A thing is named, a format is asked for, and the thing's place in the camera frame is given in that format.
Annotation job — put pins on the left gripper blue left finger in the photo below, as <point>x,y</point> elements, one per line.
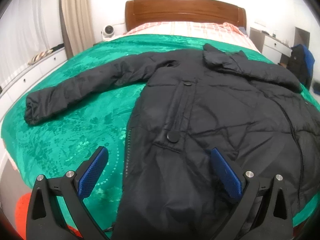
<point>45,219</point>

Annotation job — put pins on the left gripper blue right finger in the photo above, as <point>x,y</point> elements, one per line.
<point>262,209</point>

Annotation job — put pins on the black puffer jacket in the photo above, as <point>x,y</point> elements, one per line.
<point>195,101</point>

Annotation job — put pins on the green patterned bedspread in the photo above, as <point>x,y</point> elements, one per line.
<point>62,142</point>

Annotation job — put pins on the white low drawer cabinet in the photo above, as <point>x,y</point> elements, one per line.
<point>29,78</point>

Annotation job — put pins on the dark jacket on chair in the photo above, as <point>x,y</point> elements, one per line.
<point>301,63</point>

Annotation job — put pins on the striped cloth on cabinet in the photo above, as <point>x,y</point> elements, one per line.
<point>39,57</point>

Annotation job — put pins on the white bedside desk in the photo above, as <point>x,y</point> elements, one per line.
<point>270,47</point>

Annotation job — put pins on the white sheer curtain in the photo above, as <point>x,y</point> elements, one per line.
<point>28,27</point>

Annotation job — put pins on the pink striped bed sheet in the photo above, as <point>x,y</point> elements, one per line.
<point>225,32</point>

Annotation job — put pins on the beige curtain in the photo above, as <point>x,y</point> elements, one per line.
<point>76,25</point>

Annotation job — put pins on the brown wooden headboard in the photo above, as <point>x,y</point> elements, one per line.
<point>138,12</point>

